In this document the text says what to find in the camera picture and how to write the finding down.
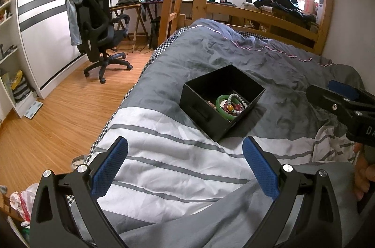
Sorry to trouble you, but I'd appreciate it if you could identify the grey bead bracelet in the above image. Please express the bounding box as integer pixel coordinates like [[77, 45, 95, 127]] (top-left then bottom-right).
[[227, 93, 249, 112]]

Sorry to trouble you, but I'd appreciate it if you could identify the grey striped duvet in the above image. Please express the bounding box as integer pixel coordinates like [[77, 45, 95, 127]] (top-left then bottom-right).
[[70, 18, 375, 248]]

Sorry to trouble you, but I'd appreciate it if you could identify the black office chair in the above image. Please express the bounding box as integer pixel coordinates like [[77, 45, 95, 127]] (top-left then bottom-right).
[[66, 0, 133, 84]]

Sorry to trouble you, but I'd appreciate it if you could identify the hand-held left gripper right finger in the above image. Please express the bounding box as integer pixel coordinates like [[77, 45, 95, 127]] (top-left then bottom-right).
[[243, 135, 345, 248]]

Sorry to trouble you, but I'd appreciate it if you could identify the white open bookshelf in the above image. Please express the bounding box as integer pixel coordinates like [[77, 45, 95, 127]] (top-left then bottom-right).
[[0, 0, 38, 120]]

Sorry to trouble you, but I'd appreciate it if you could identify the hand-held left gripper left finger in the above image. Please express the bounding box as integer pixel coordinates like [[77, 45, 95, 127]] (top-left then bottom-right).
[[29, 136, 129, 248]]

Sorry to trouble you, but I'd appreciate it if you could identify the checkered bed sheet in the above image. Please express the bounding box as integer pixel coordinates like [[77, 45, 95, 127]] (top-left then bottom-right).
[[85, 27, 191, 166]]

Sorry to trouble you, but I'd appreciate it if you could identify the white bathroom scale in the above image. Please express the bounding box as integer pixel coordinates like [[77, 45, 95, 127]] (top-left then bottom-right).
[[23, 100, 44, 120]]

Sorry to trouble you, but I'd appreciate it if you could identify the pile of dark clothes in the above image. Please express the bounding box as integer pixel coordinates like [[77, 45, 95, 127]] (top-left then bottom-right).
[[253, 0, 317, 23]]

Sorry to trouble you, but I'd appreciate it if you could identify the person's right hand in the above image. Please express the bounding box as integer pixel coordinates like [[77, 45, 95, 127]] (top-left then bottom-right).
[[353, 143, 375, 202]]

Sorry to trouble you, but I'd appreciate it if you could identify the white plastic bag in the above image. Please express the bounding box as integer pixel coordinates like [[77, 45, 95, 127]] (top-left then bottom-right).
[[9, 184, 40, 222]]

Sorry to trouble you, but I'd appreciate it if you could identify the black cardboard box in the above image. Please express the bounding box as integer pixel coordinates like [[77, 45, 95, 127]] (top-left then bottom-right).
[[179, 64, 266, 142]]

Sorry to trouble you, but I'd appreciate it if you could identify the light blue denim jacket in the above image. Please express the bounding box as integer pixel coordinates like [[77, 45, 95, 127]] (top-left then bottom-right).
[[65, 0, 93, 46]]

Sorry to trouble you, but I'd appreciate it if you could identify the dark computer desk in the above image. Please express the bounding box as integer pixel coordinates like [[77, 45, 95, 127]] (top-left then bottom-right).
[[141, 0, 238, 49]]

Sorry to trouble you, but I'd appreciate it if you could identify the white sliding door wardrobe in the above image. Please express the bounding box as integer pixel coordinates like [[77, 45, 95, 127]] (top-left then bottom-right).
[[16, 0, 113, 99]]

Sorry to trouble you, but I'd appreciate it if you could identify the wooden folding table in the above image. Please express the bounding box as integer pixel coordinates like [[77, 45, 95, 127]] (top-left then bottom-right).
[[110, 0, 147, 52]]

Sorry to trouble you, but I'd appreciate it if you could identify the green jade bangle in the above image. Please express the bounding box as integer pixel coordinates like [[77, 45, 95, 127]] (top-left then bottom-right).
[[216, 95, 238, 120]]

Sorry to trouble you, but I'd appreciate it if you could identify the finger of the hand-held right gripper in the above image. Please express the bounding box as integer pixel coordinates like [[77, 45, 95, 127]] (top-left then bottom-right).
[[306, 85, 356, 123], [328, 79, 375, 108]]

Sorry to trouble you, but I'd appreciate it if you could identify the yellow packet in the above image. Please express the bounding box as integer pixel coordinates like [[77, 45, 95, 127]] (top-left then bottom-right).
[[10, 70, 24, 90]]

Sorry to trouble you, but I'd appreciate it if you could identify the red pink bead bracelet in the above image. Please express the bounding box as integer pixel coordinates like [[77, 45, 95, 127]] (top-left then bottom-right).
[[223, 101, 245, 116]]

